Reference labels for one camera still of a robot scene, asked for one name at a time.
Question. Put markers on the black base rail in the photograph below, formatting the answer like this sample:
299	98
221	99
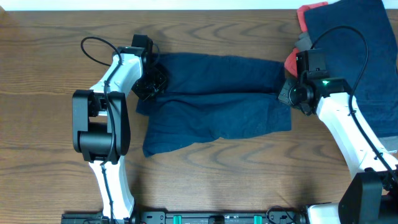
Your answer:
277	216

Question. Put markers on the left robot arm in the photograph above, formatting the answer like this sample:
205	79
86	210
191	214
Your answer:
100	125

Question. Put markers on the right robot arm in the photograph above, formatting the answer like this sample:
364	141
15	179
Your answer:
372	194

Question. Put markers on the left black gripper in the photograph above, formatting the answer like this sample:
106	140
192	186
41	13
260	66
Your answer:
163	81

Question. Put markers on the red folded garment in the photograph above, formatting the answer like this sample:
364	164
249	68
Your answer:
290	63

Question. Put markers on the folded navy garment on pile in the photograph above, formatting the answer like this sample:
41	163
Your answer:
360	46

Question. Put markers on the grey folded garment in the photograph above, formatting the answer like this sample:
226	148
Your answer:
304	43

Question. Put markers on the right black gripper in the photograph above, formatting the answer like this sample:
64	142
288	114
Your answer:
284	94

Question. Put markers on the navy blue shorts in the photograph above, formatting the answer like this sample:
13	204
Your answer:
210	97

